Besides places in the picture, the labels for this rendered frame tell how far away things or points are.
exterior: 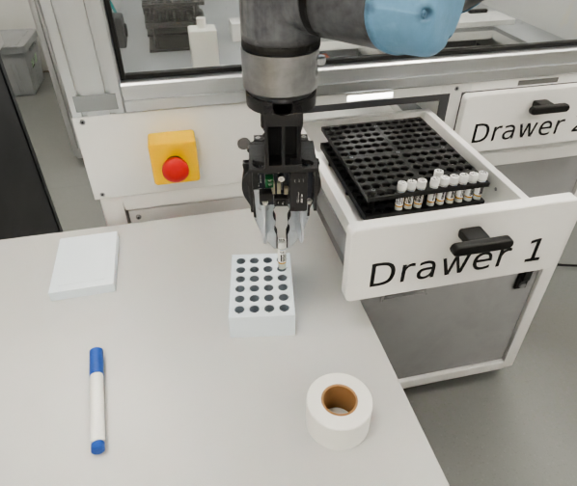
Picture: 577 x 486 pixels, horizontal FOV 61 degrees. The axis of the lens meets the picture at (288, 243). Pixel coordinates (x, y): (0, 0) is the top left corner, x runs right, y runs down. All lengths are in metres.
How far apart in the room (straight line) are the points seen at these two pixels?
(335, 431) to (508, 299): 0.93
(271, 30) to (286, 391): 0.39
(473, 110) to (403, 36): 0.56
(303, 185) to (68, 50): 0.42
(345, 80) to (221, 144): 0.23
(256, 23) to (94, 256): 0.46
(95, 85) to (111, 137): 0.08
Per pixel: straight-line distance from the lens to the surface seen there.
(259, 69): 0.48
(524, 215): 0.65
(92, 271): 0.77
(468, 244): 0.58
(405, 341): 1.34
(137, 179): 0.86
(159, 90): 0.79
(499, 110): 0.97
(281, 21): 0.46
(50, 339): 0.71
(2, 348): 0.73
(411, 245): 0.59
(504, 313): 1.43
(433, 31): 0.40
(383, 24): 0.40
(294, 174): 0.50
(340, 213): 0.64
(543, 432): 1.61
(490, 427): 1.56
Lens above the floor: 1.25
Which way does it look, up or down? 38 degrees down
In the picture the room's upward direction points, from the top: straight up
